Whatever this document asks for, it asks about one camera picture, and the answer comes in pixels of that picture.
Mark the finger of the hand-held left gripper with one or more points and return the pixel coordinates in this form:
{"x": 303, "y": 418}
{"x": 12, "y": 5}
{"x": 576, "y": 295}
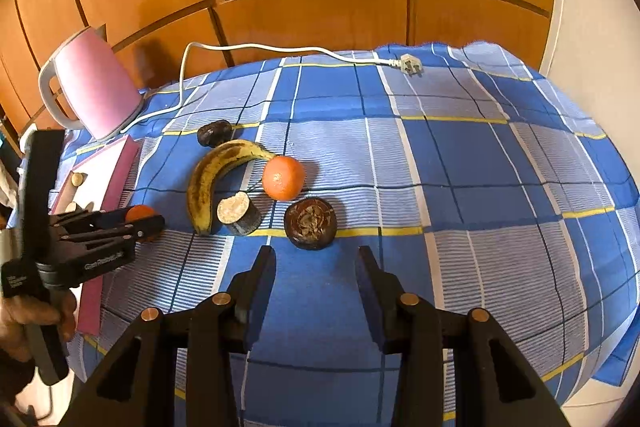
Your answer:
{"x": 90, "y": 217}
{"x": 125, "y": 231}

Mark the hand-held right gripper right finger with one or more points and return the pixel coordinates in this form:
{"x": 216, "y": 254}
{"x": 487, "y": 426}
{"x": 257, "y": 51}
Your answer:
{"x": 372, "y": 302}

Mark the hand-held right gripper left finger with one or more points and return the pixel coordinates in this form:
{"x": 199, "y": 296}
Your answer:
{"x": 259, "y": 302}

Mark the orange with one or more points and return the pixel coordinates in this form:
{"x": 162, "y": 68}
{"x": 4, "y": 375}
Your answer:
{"x": 140, "y": 212}
{"x": 283, "y": 178}

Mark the small tan longan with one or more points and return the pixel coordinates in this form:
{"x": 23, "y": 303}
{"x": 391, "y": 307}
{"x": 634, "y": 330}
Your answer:
{"x": 76, "y": 179}

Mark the pink-rimmed white tray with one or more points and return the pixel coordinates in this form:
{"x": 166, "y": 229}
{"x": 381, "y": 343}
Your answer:
{"x": 120, "y": 172}

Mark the spotted yellow banana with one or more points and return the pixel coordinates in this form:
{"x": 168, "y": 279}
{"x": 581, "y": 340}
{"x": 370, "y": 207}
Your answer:
{"x": 200, "y": 187}

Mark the dark brown round fruit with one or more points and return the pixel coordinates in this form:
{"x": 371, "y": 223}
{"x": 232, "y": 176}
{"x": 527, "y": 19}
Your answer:
{"x": 214, "y": 133}
{"x": 310, "y": 223}

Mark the person's left hand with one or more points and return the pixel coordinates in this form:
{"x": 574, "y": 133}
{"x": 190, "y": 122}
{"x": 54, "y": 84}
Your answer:
{"x": 15, "y": 327}

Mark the pink electric kettle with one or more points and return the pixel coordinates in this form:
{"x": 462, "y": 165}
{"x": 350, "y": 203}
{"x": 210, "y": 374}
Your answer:
{"x": 95, "y": 82}

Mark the blue plaid tablecloth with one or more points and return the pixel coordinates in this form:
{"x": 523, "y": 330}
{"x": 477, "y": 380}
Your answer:
{"x": 450, "y": 207}

